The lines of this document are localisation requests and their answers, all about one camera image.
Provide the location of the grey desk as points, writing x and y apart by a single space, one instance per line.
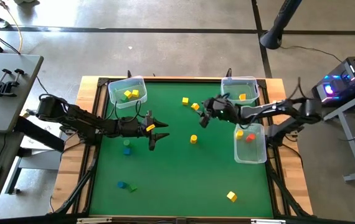
9 105

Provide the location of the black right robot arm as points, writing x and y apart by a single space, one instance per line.
308 110

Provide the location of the blue cube block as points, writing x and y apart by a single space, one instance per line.
127 151

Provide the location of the green cube block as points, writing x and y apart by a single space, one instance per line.
132 188
124 99

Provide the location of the black table frame bracket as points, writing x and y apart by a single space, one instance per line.
129 73
229 72

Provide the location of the silver metal bracket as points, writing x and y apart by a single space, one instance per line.
93 221

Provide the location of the yellow cylinder block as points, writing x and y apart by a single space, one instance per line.
193 139
239 134

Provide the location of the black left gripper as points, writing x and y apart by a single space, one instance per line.
132 127

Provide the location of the wooden table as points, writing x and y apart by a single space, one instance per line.
84 93

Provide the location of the yellow tape tag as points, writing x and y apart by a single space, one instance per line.
150 127

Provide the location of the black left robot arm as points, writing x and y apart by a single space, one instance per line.
81 119

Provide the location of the red cylinder block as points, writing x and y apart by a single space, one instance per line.
250 137

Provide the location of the blue cylinder block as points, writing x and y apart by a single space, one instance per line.
121 184

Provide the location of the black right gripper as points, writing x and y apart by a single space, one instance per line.
219 115

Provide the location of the green cylinder block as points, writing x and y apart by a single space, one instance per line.
127 143

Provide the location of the clear plastic bin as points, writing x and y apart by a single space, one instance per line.
115 90
249 85
252 154

